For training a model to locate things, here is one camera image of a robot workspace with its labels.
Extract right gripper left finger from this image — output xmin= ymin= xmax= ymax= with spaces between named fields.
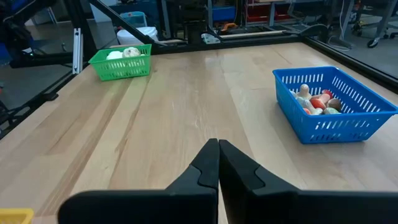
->
xmin=166 ymin=138 xmax=220 ymax=190

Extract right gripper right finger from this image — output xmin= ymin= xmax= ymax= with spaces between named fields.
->
xmin=219 ymin=139 xmax=299 ymax=191

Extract large white toy garlic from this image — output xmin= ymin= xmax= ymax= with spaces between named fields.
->
xmin=106 ymin=50 xmax=124 ymax=60
xmin=122 ymin=47 xmax=141 ymax=58

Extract blue plastic basket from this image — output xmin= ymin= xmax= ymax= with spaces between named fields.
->
xmin=272 ymin=65 xmax=398 ymax=145

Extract green plastic basket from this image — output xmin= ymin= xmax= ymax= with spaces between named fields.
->
xmin=88 ymin=44 xmax=153 ymax=82

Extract blue storage bin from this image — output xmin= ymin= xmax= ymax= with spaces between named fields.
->
xmin=212 ymin=5 xmax=237 ymax=22

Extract red storage bins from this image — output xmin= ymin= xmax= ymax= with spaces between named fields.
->
xmin=245 ymin=2 xmax=296 ymax=23

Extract light blue plastic bin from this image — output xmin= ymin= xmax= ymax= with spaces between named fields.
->
xmin=119 ymin=11 xmax=147 ymax=29

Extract yellow plastic basket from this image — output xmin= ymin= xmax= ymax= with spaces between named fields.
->
xmin=0 ymin=207 xmax=34 ymax=224

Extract silver aluminium post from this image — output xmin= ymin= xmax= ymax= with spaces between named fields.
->
xmin=72 ymin=27 xmax=84 ymax=75

